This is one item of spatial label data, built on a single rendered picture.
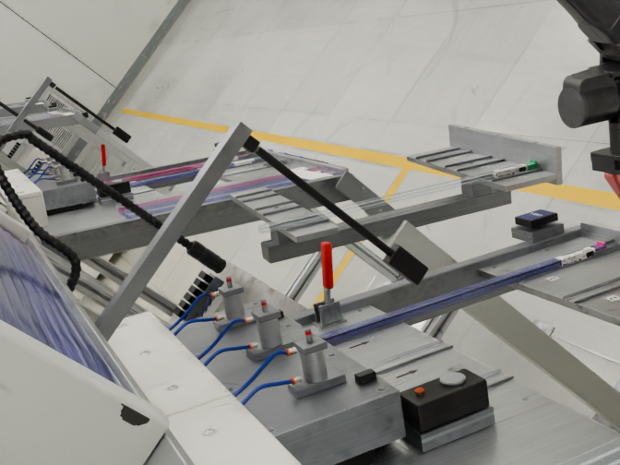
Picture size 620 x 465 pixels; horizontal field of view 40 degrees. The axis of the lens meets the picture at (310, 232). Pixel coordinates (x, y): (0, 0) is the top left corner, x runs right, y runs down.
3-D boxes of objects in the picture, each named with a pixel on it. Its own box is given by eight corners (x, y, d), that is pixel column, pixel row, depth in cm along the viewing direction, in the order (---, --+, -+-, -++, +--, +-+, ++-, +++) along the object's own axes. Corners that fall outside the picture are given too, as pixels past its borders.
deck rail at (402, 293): (580, 262, 132) (577, 224, 131) (590, 265, 130) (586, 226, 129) (137, 411, 106) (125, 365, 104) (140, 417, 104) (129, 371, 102)
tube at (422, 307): (599, 250, 121) (599, 243, 121) (606, 252, 120) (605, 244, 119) (276, 358, 102) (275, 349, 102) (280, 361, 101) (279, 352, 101)
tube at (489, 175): (531, 167, 147) (531, 161, 147) (536, 169, 146) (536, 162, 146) (258, 232, 131) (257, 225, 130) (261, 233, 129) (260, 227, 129)
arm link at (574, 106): (666, 29, 111) (620, 22, 118) (595, 43, 107) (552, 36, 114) (662, 117, 115) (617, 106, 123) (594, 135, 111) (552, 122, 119)
